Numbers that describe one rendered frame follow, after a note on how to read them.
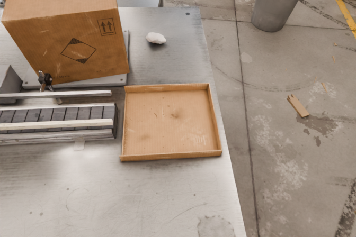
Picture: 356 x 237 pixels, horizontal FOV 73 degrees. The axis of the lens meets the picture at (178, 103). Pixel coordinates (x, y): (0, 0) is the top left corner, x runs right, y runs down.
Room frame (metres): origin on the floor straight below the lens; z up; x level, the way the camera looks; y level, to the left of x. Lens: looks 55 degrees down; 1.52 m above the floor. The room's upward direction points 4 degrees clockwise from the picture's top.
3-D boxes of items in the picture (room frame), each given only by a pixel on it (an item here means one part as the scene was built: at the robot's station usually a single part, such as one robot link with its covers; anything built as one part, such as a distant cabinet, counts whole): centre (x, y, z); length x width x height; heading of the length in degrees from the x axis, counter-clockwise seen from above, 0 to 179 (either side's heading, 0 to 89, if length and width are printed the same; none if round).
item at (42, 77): (0.43, 0.40, 0.91); 0.07 x 0.03 x 0.16; 7
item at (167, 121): (0.40, 0.03, 0.85); 0.30 x 0.26 x 0.04; 97
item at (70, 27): (0.66, 0.36, 0.99); 0.30 x 0.24 x 0.27; 107
